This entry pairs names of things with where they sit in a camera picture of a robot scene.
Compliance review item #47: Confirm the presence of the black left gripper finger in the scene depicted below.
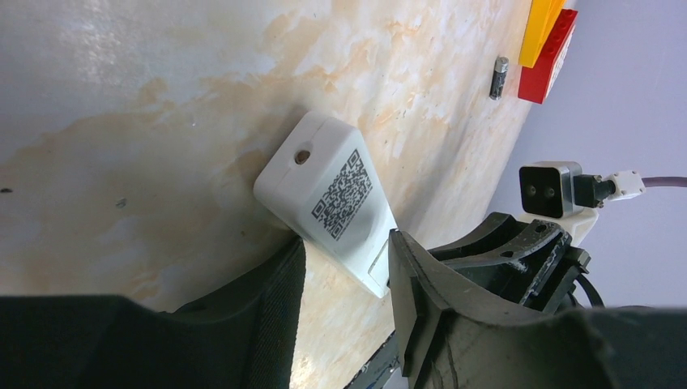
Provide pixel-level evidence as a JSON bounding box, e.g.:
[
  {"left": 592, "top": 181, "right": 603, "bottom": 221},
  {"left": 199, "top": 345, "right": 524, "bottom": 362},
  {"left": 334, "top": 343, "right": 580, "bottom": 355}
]
[{"left": 1, "top": 238, "right": 306, "bottom": 388}]

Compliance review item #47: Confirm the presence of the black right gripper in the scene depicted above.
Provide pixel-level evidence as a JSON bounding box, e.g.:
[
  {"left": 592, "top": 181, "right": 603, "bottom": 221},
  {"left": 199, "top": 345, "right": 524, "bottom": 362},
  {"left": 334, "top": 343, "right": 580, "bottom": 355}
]
[{"left": 389, "top": 212, "right": 686, "bottom": 388}]

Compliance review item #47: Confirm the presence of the white remote control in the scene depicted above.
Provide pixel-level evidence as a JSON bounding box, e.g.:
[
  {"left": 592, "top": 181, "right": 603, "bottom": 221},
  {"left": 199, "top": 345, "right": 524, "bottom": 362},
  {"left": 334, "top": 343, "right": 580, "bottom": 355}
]
[{"left": 254, "top": 111, "right": 397, "bottom": 298}]

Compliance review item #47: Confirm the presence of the red toy window block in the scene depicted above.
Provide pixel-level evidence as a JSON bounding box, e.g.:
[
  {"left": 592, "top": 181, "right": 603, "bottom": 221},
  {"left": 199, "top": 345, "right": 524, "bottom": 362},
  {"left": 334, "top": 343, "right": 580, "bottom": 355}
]
[{"left": 518, "top": 9, "right": 578, "bottom": 104}]

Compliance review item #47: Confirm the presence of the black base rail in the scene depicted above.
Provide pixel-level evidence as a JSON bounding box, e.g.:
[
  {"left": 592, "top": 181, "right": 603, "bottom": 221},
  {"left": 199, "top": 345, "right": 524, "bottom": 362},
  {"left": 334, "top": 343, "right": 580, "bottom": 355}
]
[{"left": 344, "top": 331, "right": 400, "bottom": 389}]

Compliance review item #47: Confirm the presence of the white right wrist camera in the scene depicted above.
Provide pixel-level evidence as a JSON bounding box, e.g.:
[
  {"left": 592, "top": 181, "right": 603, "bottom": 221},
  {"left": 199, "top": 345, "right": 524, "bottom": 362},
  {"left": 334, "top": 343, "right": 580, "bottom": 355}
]
[{"left": 516, "top": 161, "right": 600, "bottom": 246}]

